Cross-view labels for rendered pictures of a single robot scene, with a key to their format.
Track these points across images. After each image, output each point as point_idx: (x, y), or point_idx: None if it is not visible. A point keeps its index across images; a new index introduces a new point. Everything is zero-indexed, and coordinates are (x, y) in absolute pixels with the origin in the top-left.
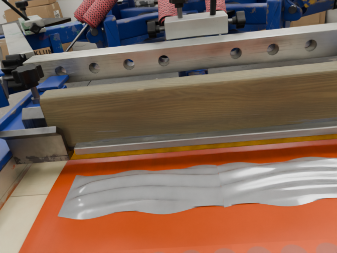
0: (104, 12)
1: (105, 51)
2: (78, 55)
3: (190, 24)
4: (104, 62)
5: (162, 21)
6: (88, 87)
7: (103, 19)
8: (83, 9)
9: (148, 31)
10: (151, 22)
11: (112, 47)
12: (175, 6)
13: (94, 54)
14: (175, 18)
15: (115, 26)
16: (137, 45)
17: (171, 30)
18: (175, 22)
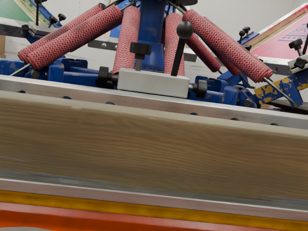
0: (53, 57)
1: (41, 82)
2: (6, 78)
3: (148, 78)
4: (35, 94)
5: None
6: (3, 91)
7: (49, 63)
8: (30, 50)
9: (99, 75)
10: (105, 67)
11: (51, 81)
12: (135, 56)
13: (27, 81)
14: (132, 69)
15: (60, 74)
16: (82, 86)
17: (125, 80)
18: (132, 73)
